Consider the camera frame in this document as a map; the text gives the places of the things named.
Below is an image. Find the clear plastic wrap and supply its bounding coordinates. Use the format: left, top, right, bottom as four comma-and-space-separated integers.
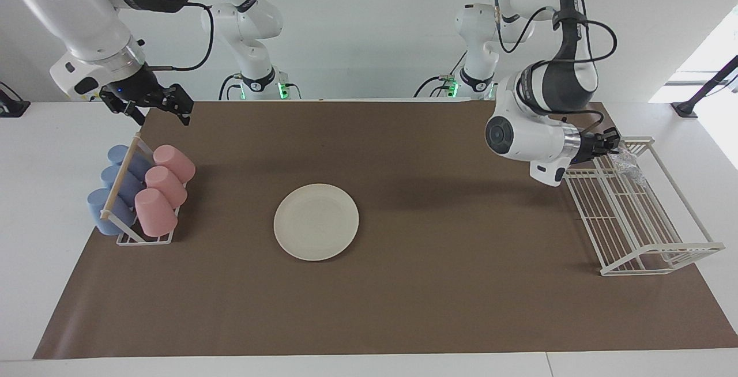
608, 146, 647, 186

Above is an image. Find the cream round plate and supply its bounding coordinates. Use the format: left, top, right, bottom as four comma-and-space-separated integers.
273, 183, 360, 262

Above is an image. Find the blue cup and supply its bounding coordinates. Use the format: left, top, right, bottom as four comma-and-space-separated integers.
100, 165, 145, 208
107, 145, 153, 182
86, 188, 136, 236

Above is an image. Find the pink cup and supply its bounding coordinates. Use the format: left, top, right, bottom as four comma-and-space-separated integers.
134, 188, 178, 237
153, 145, 196, 184
145, 166, 188, 208

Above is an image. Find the white cup holder rack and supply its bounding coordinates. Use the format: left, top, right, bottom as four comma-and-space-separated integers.
100, 133, 184, 246

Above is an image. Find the black clamp stand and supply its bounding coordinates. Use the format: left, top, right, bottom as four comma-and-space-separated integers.
672, 54, 738, 118
0, 81, 31, 117

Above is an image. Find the brown table mat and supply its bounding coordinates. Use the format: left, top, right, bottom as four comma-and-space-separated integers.
33, 100, 738, 360

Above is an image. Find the black right base cable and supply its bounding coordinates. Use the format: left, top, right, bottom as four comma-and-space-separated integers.
218, 74, 243, 101

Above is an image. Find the black base cable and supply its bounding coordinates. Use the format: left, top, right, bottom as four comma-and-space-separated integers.
218, 74, 243, 101
414, 48, 468, 99

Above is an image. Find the white wall socket box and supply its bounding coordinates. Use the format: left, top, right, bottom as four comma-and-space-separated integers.
61, 73, 122, 102

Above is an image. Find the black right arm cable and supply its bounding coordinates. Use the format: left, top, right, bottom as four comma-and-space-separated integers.
141, 0, 227, 72

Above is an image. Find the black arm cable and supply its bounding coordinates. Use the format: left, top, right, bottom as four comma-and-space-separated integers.
141, 0, 227, 72
493, 0, 617, 135

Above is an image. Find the white wire dish rack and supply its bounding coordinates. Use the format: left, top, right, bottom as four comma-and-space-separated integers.
560, 137, 726, 277

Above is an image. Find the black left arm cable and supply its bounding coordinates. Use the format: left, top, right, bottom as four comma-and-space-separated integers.
493, 0, 617, 135

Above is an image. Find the black left base cable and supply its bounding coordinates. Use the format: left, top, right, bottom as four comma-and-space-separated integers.
414, 48, 468, 99

